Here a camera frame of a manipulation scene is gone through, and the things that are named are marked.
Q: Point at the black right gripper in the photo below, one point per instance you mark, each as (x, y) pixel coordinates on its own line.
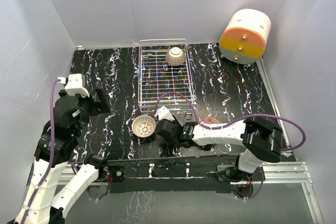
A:
(173, 122)

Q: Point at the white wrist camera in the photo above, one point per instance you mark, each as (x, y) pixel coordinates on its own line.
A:
(75, 84)
(164, 113)

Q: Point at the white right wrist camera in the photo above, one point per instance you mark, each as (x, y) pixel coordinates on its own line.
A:
(164, 113)

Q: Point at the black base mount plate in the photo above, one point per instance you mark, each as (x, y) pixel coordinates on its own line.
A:
(178, 177)

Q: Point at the aluminium frame rail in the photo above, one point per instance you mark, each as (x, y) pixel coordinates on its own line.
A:
(282, 172)

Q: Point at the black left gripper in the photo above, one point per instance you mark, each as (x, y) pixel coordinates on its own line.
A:
(104, 102)

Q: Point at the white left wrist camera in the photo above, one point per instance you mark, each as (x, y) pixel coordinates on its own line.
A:
(75, 84)

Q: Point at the orange yellow cylindrical drawer cabinet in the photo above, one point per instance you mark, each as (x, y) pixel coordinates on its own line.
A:
(245, 37)

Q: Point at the red patterned bowl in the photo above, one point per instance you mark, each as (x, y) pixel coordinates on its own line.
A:
(210, 120)

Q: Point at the white wire dish rack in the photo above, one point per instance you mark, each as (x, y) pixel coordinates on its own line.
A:
(159, 81)

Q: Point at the brown floral patterned bowl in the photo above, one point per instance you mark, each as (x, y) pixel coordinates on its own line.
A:
(175, 57)

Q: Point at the white brown lattice bowl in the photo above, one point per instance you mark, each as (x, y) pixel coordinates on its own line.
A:
(143, 126)

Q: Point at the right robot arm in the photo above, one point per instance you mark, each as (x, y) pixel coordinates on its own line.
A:
(261, 138)

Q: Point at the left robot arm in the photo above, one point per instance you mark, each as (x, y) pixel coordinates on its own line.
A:
(42, 204)

